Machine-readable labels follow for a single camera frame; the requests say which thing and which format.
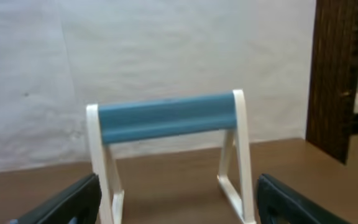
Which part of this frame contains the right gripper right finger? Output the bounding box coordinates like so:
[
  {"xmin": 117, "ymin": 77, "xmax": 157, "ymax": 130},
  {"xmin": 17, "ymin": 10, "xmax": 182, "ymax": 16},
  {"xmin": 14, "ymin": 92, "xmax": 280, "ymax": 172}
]
[{"xmin": 255, "ymin": 173, "xmax": 354, "ymax": 224}]

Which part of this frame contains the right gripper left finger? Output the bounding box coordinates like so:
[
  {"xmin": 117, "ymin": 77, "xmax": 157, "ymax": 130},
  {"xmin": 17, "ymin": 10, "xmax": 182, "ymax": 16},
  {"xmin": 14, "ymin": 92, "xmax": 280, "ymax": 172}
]
[{"xmin": 9, "ymin": 172, "xmax": 103, "ymax": 224}]

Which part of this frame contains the white and blue stand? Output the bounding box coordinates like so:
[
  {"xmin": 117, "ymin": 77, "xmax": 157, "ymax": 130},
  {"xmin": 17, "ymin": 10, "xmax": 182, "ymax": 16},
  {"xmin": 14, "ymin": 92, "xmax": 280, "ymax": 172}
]
[{"xmin": 85, "ymin": 89, "xmax": 257, "ymax": 224}]

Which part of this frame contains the dark wooden post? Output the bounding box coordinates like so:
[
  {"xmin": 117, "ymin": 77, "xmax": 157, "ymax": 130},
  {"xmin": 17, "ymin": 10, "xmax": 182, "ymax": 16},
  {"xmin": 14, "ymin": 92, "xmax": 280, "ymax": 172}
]
[{"xmin": 305, "ymin": 0, "xmax": 358, "ymax": 165}]

